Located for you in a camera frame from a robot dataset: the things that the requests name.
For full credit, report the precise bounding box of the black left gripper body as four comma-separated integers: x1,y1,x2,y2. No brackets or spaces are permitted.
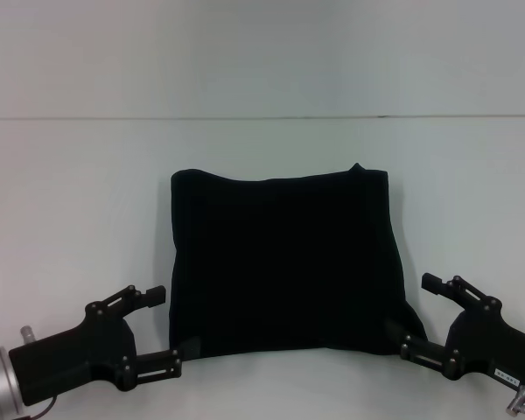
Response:
8,301,137,406

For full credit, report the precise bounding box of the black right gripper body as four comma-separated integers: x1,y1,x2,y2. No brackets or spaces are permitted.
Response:
444,304,525,388

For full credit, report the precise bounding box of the black shirt with FREE print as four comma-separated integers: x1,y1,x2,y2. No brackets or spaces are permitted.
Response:
166,162,430,361

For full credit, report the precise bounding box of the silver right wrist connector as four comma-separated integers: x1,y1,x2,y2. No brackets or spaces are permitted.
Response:
503,383,525,414

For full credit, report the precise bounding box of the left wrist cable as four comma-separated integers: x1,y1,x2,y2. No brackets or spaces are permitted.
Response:
24,393,59,417

